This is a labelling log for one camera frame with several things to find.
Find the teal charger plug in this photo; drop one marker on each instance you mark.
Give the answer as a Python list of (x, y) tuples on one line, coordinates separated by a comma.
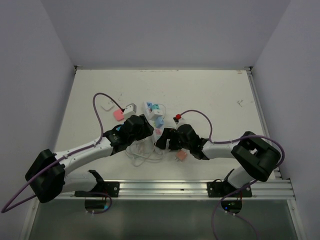
[(155, 107)]

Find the white adapter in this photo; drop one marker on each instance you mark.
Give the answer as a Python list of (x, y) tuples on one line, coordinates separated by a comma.
[(107, 105)]

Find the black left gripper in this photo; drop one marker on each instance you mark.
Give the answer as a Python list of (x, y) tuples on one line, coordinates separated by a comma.
[(147, 129)]

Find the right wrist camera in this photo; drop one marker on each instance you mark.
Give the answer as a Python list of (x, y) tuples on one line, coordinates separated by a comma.
[(177, 118)]

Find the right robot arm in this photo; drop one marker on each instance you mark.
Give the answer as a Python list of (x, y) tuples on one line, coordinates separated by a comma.
[(256, 157)]

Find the aluminium mounting rail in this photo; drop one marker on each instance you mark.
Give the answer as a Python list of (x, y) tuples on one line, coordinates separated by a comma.
[(194, 189)]

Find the white power strip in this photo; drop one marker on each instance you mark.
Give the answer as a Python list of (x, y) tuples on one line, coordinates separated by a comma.
[(156, 132)]

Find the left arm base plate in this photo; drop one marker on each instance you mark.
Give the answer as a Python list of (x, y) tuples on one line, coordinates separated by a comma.
[(111, 188)]

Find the pink adapter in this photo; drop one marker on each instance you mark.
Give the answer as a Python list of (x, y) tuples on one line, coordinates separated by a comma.
[(118, 115)]

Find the orange charger plug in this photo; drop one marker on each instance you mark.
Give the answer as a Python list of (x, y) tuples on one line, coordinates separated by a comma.
[(181, 156)]

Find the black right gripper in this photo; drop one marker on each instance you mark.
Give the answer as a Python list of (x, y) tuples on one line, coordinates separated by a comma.
[(168, 133)]

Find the white charger plug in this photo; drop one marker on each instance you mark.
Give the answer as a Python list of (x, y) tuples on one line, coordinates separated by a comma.
[(153, 115)]

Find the light blue charger plug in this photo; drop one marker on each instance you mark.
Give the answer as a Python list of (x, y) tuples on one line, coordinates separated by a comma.
[(159, 122)]

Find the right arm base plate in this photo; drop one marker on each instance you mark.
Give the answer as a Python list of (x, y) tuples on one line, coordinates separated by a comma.
[(219, 189)]

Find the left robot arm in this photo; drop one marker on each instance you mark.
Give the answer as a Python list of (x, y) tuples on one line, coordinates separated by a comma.
[(48, 174)]

